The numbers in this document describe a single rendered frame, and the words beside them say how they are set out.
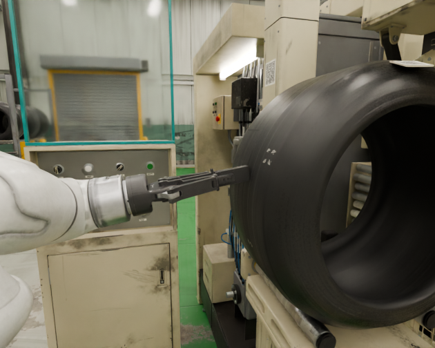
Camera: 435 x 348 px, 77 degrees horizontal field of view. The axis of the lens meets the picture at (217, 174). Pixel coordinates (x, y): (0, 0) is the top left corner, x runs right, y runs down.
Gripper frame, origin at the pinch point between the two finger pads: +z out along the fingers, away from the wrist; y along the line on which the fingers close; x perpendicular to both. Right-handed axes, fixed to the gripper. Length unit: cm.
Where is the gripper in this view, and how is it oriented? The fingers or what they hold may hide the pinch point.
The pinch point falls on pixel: (232, 175)
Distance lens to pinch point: 55.4
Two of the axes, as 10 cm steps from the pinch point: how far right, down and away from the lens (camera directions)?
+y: -2.5, -1.7, 9.5
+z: 9.6, -1.9, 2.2
